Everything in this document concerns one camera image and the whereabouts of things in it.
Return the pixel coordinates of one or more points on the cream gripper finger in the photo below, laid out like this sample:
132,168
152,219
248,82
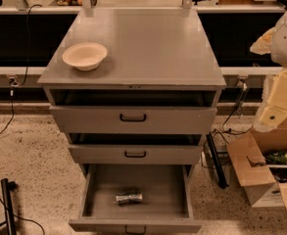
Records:
275,106
263,44

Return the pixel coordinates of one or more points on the silver redbull can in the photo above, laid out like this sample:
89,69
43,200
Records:
129,198

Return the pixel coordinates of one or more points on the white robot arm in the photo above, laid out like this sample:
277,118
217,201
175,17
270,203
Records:
279,56

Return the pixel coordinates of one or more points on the grey drawer cabinet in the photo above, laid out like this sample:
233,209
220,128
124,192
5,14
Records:
156,58

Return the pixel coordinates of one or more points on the grey bottom drawer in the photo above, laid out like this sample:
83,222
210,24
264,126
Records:
166,205

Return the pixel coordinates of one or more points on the grey drawer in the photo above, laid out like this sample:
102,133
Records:
135,154
135,120
166,205

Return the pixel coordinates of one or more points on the grey top drawer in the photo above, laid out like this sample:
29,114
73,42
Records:
135,120

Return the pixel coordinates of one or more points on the grey middle drawer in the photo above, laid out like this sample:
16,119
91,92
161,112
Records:
135,154

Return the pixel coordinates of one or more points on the green bag in box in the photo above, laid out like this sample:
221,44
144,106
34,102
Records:
276,158

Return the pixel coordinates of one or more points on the brown cardboard box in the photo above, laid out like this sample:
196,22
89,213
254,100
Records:
254,174

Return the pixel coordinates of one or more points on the black bar leaning on floor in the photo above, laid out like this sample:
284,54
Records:
218,168

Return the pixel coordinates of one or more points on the cream paper bowl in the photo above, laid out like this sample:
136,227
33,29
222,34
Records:
85,56

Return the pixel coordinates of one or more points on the black stand with cable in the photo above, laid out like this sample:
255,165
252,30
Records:
8,219

